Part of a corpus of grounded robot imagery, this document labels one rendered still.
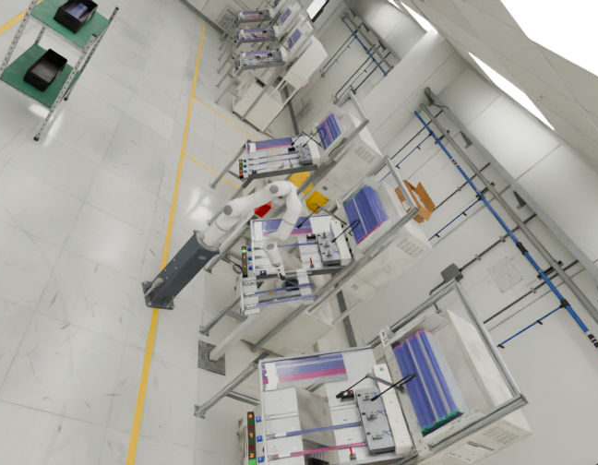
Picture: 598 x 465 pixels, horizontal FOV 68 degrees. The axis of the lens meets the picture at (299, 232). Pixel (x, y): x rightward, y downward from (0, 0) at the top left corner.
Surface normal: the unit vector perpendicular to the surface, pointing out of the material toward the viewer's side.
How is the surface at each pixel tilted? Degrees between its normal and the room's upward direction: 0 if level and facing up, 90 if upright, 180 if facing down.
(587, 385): 90
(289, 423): 45
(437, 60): 90
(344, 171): 90
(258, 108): 90
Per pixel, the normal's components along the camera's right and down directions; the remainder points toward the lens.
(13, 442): 0.66, -0.63
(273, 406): -0.06, -0.77
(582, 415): -0.75, -0.45
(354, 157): 0.12, 0.62
